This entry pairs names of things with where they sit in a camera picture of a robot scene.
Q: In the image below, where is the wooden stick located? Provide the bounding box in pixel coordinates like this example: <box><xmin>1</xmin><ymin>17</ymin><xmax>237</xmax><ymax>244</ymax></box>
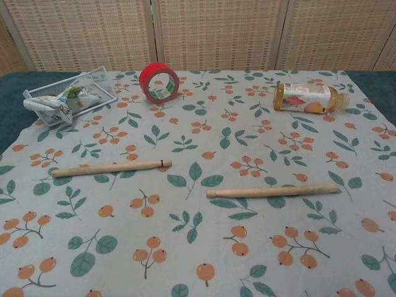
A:
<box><xmin>51</xmin><ymin>159</ymin><xmax>173</xmax><ymax>178</ymax></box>
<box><xmin>206</xmin><ymin>183</ymin><xmax>338</xmax><ymax>199</ymax></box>

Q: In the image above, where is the floral fruit print tablecloth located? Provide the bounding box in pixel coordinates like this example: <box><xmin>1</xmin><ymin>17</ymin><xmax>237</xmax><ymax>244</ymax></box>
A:
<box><xmin>0</xmin><ymin>70</ymin><xmax>396</xmax><ymax>297</ymax></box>

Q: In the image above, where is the red tape roll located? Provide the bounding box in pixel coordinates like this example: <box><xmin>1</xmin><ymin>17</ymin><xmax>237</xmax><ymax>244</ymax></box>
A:
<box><xmin>139</xmin><ymin>61</ymin><xmax>179</xmax><ymax>105</ymax></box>

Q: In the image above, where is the clear juice bottle with label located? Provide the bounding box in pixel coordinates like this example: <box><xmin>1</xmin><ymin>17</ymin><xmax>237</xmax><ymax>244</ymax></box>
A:
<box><xmin>273</xmin><ymin>82</ymin><xmax>351</xmax><ymax>114</ymax></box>

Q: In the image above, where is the woven bamboo folding screen panel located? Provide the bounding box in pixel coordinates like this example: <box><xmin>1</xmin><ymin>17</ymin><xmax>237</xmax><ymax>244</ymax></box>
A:
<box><xmin>6</xmin><ymin>0</ymin><xmax>155</xmax><ymax>74</ymax></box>
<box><xmin>0</xmin><ymin>12</ymin><xmax>22</xmax><ymax>77</ymax></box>
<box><xmin>154</xmin><ymin>0</ymin><xmax>288</xmax><ymax>72</ymax></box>
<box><xmin>286</xmin><ymin>0</ymin><xmax>396</xmax><ymax>74</ymax></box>

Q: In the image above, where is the crumpled white snack bag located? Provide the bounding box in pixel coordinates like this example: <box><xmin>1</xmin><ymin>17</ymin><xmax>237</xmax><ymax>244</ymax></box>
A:
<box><xmin>23</xmin><ymin>85</ymin><xmax>105</xmax><ymax>122</ymax></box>

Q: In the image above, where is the white wire mesh basket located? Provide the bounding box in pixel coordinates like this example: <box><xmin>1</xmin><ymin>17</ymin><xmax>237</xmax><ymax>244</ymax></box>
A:
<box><xmin>24</xmin><ymin>68</ymin><xmax>118</xmax><ymax>127</ymax></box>

